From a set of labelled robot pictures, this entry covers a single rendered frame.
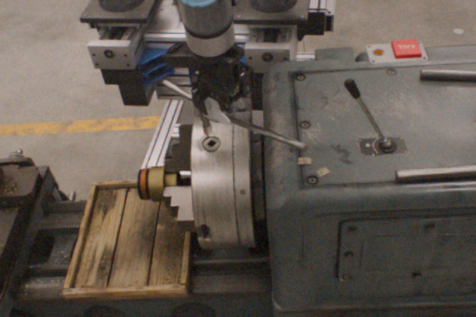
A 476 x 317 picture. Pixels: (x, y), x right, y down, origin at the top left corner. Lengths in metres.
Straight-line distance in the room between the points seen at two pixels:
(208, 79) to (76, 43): 3.13
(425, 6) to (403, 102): 2.87
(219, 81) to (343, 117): 0.36
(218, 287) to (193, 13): 0.77
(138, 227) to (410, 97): 0.77
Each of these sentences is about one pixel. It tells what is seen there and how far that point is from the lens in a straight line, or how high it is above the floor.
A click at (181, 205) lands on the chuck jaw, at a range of 1.22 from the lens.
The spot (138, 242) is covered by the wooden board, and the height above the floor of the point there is 0.89.
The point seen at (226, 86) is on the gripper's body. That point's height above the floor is 1.48.
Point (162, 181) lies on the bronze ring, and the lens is 1.25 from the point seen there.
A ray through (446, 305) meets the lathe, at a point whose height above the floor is 0.86.
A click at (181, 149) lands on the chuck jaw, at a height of 1.16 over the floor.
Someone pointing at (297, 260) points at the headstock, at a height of 1.07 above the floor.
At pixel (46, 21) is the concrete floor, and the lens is 4.36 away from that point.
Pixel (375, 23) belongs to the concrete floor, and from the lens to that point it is 3.83.
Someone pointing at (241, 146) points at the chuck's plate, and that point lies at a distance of 1.14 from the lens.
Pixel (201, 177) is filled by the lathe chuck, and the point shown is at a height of 1.20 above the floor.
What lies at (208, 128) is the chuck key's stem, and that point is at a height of 1.30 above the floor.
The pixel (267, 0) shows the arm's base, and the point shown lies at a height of 1.20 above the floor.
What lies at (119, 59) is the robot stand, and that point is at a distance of 1.75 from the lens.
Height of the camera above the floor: 2.02
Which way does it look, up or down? 44 degrees down
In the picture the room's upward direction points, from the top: 7 degrees counter-clockwise
